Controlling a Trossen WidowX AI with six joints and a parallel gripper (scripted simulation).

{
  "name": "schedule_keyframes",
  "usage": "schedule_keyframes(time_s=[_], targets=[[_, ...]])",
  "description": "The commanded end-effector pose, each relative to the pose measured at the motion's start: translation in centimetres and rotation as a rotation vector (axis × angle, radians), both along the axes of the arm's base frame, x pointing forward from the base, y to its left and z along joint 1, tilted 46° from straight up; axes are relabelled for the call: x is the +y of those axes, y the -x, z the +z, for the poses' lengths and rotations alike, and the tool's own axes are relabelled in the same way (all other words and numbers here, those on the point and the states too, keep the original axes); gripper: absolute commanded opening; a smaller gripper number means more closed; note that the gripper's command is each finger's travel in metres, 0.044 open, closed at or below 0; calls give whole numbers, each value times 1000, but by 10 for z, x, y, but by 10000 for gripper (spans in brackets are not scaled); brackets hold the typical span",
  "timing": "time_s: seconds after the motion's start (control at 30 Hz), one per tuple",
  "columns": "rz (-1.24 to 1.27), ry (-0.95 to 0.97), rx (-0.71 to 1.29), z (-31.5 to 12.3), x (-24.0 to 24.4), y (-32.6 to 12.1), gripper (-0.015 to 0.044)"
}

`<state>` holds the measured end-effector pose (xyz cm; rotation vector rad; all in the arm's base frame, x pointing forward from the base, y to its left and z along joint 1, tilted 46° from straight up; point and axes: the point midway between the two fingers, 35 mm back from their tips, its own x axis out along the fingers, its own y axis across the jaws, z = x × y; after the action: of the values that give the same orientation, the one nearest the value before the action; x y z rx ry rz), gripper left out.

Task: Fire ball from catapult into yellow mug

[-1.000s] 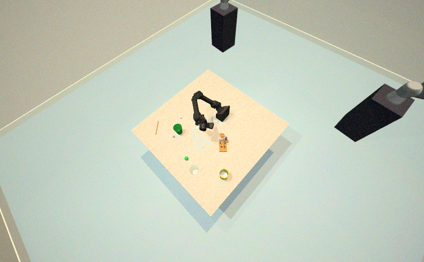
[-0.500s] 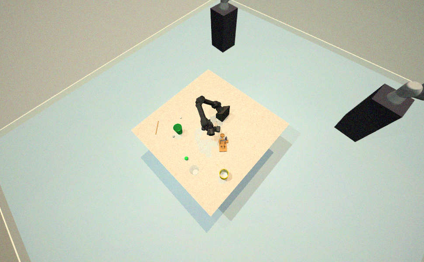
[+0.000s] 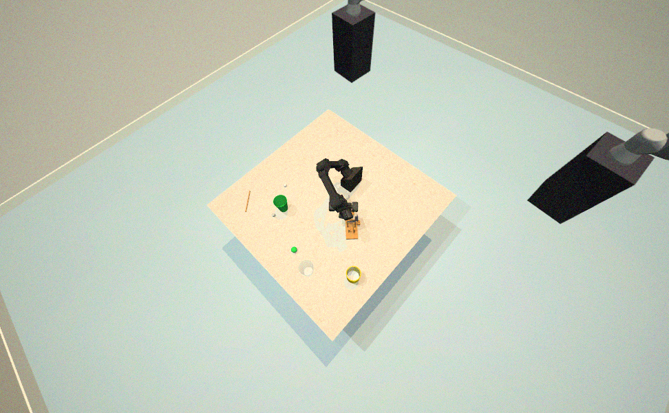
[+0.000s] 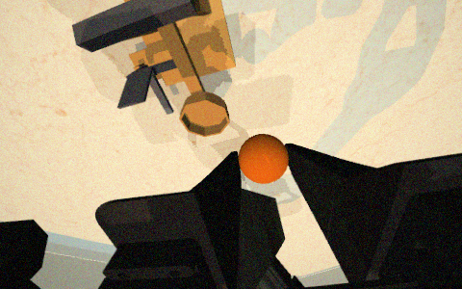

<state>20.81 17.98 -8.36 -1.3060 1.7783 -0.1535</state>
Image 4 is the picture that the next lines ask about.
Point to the orange ball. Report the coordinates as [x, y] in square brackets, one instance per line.
[263, 158]

